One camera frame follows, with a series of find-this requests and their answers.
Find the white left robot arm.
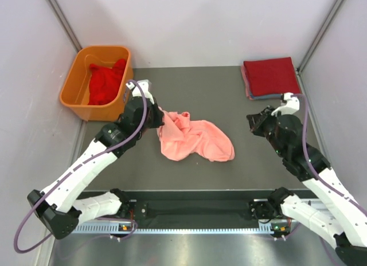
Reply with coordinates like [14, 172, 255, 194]
[27, 88, 163, 240]

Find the grey slotted cable duct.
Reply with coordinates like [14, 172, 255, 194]
[72, 221, 291, 235]

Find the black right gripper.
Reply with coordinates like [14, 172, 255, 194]
[245, 105, 286, 157]

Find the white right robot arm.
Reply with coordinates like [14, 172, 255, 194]
[247, 92, 366, 265]

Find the orange plastic bin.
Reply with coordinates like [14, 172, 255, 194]
[60, 45, 134, 121]

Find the right aluminium corner post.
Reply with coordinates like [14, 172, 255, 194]
[296, 0, 346, 75]

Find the pink folded t shirt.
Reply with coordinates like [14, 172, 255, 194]
[241, 65, 254, 100]

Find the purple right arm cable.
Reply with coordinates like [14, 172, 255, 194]
[289, 93, 367, 215]

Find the left aluminium corner post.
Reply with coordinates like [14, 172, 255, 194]
[46, 0, 83, 52]

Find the red crumpled t shirt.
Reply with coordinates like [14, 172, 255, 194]
[88, 58, 127, 105]

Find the blue folded t shirt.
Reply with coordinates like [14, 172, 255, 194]
[246, 89, 284, 100]

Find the pink t shirt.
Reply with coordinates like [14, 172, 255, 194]
[241, 65, 254, 100]
[157, 111, 235, 162]

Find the aluminium corner post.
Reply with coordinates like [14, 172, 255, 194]
[46, 0, 83, 52]
[296, 0, 346, 75]

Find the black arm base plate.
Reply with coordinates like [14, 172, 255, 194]
[114, 190, 304, 229]

